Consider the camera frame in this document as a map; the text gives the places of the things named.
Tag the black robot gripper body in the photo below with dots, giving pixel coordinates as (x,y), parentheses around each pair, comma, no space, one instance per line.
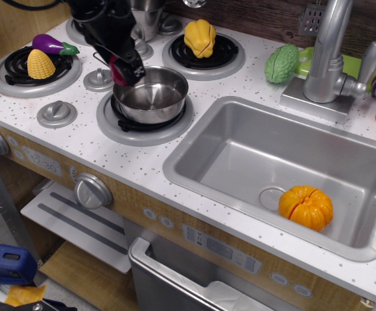
(107,27)

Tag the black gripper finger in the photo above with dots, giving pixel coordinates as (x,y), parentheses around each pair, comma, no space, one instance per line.
(132,71)

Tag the red toy sweet potato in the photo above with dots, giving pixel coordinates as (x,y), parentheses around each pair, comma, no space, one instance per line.
(116,75)

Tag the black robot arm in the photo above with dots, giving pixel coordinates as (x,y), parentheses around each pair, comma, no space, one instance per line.
(107,27)

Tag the grey stove knob upper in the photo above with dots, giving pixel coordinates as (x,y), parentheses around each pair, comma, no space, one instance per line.
(144,50)

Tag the grey stove knob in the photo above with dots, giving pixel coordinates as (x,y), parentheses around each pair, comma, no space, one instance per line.
(169,25)
(98,81)
(57,114)
(144,50)

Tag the grey stove knob middle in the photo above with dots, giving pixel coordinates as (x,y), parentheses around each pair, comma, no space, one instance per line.
(98,81)

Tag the back left stove burner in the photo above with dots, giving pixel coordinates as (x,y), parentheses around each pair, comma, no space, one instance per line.
(73,34)

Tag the front right stove burner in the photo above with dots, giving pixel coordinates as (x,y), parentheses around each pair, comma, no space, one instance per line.
(116,125)

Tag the grey stove knob back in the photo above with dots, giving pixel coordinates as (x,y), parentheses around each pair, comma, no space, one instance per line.
(169,25)

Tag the grey stove knob front left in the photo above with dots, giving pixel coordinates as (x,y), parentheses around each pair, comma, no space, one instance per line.
(57,114)

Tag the front left stove burner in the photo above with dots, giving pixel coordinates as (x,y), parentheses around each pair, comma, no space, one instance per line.
(15,81)

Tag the small steel saucepan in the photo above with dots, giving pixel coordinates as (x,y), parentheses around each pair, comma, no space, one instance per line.
(161,90)

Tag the large steel stock pot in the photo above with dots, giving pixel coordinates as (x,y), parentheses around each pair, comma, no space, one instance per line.
(147,14)

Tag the purple toy eggplant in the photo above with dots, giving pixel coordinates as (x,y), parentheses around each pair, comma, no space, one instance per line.
(50,45)

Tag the yellow toy bell pepper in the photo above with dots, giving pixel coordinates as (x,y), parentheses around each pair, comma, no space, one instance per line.
(200,37)

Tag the yellow toy corn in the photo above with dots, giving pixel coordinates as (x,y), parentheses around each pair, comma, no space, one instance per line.
(39,65)

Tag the hanging silver ladle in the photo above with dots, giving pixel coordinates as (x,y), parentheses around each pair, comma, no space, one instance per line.
(195,3)

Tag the grey oven dial right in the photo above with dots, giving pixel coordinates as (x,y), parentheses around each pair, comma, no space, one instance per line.
(90,192)

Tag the grey toy sink basin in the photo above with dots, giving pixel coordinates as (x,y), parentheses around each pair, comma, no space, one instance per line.
(245,155)

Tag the green toy bumpy gourd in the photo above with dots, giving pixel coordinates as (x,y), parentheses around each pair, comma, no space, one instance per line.
(282,63)

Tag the white oven shelf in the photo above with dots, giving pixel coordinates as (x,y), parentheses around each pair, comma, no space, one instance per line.
(98,232)

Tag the silver toy grater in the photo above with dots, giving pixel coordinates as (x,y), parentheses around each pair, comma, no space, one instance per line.
(311,18)

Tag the silver toy faucet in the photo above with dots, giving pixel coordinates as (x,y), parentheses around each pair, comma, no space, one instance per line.
(328,92)

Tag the grey dishwasher door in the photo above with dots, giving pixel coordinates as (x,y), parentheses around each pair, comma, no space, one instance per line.
(168,277)

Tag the lime green cutting board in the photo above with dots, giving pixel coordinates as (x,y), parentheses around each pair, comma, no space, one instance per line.
(351,64)

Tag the orange toy pumpkin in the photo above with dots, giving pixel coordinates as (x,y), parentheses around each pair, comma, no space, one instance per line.
(307,206)

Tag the blue clamp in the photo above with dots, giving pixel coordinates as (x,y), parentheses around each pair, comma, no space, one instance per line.
(17,266)

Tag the yellow cloth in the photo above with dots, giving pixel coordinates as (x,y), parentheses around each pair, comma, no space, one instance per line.
(23,295)

